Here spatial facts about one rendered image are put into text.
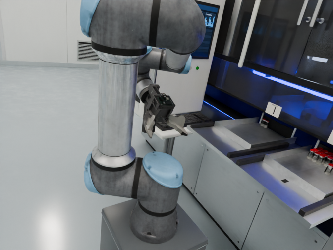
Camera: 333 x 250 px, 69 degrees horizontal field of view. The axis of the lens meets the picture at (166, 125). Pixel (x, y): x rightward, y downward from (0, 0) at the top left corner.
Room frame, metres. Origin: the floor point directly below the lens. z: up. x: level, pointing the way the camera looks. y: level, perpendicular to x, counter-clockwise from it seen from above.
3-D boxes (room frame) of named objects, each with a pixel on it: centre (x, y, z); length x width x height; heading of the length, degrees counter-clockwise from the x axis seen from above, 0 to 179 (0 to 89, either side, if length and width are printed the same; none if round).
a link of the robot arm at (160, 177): (0.56, 0.00, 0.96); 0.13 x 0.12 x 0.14; 92
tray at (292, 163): (0.89, -0.65, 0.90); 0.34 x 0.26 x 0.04; 122
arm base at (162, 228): (0.56, -0.01, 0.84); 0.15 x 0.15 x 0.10
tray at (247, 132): (1.18, -0.46, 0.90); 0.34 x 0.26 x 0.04; 122
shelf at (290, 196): (1.00, -0.50, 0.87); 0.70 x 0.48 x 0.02; 32
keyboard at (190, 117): (1.37, -0.09, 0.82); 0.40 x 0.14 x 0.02; 129
